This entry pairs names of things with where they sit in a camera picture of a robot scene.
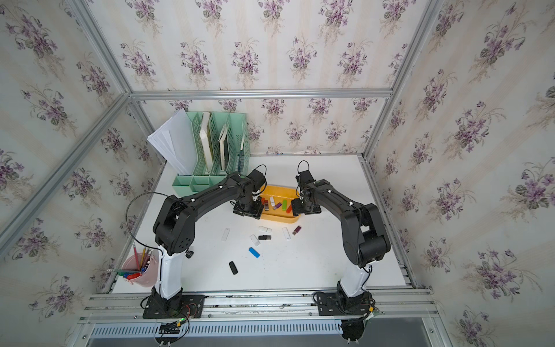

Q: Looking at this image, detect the aluminium front rail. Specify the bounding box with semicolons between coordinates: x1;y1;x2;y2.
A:
78;288;439;323

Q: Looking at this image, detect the dark pen in organizer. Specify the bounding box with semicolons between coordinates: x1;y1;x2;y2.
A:
237;137;244;173

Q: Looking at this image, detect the pink pen cup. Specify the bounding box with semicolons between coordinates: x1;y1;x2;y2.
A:
111;245;159;288

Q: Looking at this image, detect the green desk file organizer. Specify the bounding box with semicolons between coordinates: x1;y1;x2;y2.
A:
173;112;251;197

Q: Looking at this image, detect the white book in organizer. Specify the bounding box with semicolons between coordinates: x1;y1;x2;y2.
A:
199;111;213;173

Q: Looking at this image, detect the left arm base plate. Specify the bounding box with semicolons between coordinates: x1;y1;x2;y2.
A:
141;294;206;320

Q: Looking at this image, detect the white paper stack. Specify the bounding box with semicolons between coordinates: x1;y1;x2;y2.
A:
147;110;197;176

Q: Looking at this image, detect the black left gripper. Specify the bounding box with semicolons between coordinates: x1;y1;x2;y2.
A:
236;195;266;219

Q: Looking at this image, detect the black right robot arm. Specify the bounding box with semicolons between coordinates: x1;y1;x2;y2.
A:
292;170;391;299

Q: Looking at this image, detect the beige notebook in organizer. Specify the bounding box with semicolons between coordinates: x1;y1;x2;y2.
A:
218;126;228;171

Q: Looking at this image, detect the yellow plastic storage box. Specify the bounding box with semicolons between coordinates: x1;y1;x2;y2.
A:
260;185;299;224

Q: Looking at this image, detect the blue usb drive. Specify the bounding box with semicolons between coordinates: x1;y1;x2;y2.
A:
249;247;260;258

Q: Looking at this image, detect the clear white usb drive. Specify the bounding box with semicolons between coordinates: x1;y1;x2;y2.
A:
221;228;231;241

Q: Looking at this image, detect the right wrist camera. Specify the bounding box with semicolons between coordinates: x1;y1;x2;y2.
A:
296;170;315;188

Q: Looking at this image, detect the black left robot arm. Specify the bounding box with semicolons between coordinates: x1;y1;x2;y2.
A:
153;169;267;301

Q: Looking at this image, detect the black capsule usb drive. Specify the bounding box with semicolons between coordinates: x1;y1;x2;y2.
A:
228;261;238;276

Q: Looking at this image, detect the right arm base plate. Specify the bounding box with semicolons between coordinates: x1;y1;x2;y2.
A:
312;291;376;317

